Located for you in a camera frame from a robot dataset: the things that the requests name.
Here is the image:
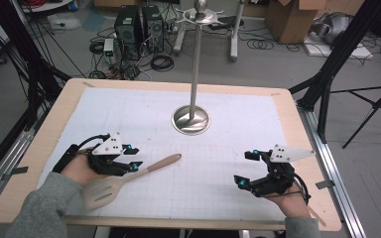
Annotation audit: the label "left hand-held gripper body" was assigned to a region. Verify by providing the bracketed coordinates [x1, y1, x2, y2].
[86, 132, 134, 178]

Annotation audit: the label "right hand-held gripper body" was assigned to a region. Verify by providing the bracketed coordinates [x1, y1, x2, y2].
[250, 143, 317, 198]

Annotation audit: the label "beige slotted spatula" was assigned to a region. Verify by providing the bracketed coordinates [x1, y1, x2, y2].
[80, 153, 184, 211]

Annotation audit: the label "person's left hand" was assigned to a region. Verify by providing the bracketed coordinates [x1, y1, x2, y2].
[60, 153, 109, 186]

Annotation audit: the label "person's right hand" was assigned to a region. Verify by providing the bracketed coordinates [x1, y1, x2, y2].
[265, 182, 313, 219]

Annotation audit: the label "white grid mat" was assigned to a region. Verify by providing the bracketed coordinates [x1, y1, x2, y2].
[36, 86, 293, 223]

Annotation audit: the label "white power adapter box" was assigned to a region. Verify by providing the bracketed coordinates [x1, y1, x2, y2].
[102, 38, 116, 65]

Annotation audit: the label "metal utensil hanging stand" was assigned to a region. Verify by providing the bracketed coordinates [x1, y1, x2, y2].
[171, 0, 226, 136]

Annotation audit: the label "white stand legs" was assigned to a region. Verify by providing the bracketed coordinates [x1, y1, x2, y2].
[173, 0, 246, 63]

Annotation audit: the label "wide black computer tower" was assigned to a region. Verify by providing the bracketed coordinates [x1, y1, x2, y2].
[113, 5, 144, 61]

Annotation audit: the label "black tripod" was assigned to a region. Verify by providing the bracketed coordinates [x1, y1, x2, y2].
[329, 78, 381, 150]

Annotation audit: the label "narrow black computer tower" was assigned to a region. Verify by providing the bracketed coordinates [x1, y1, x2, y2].
[141, 4, 166, 55]

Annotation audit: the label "brown cardboard box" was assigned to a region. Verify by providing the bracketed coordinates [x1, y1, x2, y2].
[265, 0, 328, 46]

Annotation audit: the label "white flat board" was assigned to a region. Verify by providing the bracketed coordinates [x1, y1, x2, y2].
[302, 32, 375, 60]

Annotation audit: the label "grey silver bag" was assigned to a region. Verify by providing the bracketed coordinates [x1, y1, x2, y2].
[310, 11, 354, 45]

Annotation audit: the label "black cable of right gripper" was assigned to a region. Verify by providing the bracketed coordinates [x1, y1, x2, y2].
[263, 172, 313, 205]

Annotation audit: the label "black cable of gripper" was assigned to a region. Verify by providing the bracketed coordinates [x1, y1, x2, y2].
[52, 133, 111, 174]
[263, 172, 313, 205]

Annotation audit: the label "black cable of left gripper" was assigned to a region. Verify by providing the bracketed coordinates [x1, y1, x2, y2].
[52, 133, 111, 174]

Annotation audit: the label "black rail clip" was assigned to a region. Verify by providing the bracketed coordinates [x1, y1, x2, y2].
[315, 179, 336, 190]
[1, 166, 30, 181]

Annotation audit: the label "aluminium rail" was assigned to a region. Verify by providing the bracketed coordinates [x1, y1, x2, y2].
[0, 127, 38, 217]
[297, 104, 367, 238]

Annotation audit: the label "large black cable coil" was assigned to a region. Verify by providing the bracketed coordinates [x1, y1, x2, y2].
[150, 53, 176, 72]

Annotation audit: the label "thin black cable coil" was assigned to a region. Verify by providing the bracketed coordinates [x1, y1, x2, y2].
[246, 38, 275, 52]

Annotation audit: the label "black metal frame stand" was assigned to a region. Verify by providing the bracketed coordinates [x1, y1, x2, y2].
[0, 0, 73, 133]
[288, 0, 381, 145]

